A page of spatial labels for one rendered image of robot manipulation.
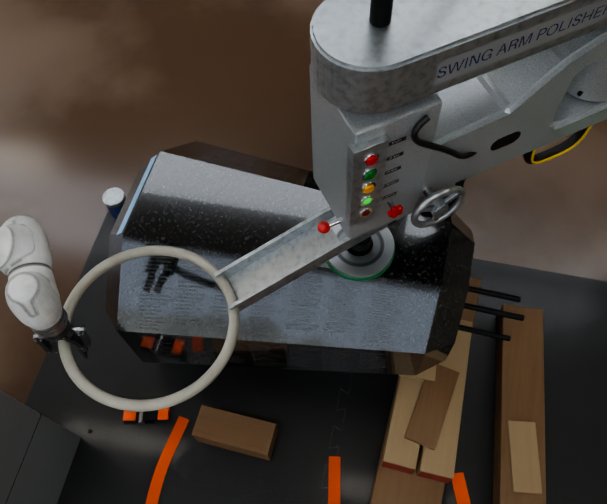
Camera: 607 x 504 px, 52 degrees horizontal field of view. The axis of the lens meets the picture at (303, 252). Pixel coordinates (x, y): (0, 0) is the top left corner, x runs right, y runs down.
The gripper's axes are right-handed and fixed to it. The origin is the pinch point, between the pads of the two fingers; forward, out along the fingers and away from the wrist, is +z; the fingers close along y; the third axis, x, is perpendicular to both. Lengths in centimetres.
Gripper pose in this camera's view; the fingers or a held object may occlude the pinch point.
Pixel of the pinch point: (73, 351)
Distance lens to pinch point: 188.4
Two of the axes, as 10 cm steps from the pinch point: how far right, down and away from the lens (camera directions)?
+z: -0.4, 5.0, 8.6
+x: -1.8, -8.5, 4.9
